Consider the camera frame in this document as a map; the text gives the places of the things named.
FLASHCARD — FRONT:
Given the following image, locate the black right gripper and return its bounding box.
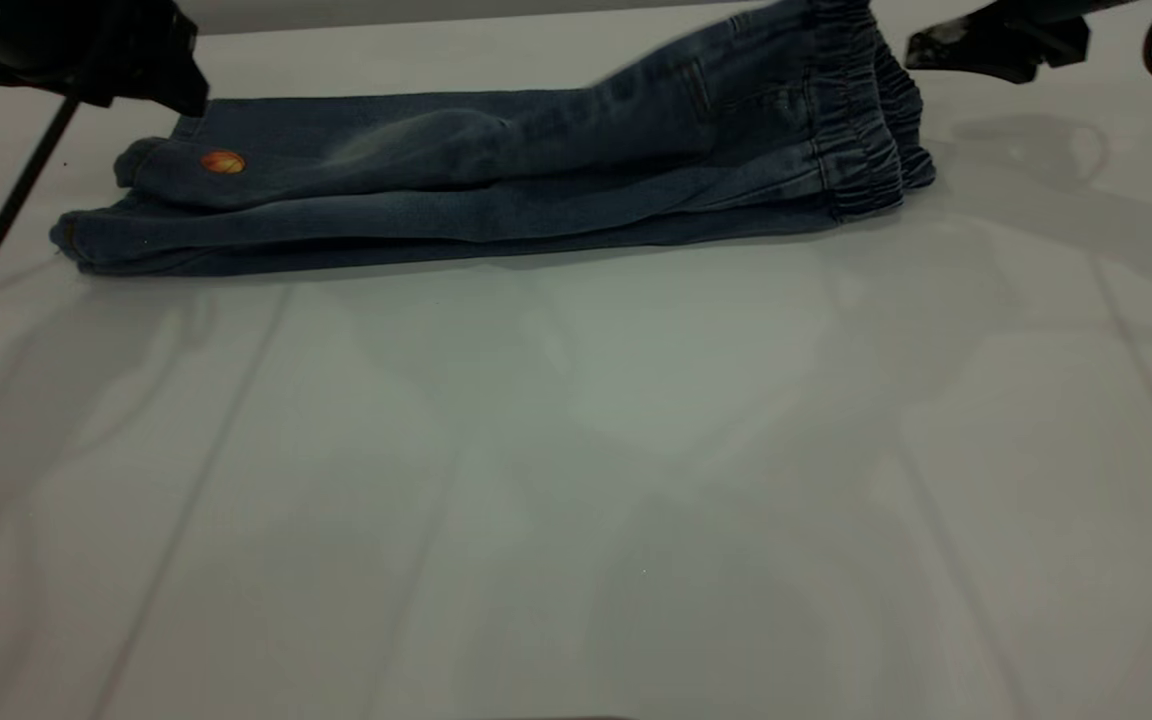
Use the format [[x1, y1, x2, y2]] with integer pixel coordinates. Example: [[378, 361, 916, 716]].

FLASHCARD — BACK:
[[905, 0, 1137, 84]]

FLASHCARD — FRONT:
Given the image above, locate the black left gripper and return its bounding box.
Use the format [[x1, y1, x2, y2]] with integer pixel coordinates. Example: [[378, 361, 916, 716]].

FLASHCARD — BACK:
[[0, 0, 210, 118]]

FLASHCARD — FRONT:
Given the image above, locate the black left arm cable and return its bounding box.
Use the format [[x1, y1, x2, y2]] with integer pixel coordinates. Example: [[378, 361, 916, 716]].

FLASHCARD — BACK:
[[0, 95, 83, 347]]

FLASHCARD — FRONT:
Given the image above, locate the blue denim pants basketball print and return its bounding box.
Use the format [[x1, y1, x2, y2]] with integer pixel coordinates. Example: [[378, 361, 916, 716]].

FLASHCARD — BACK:
[[51, 0, 938, 279]]

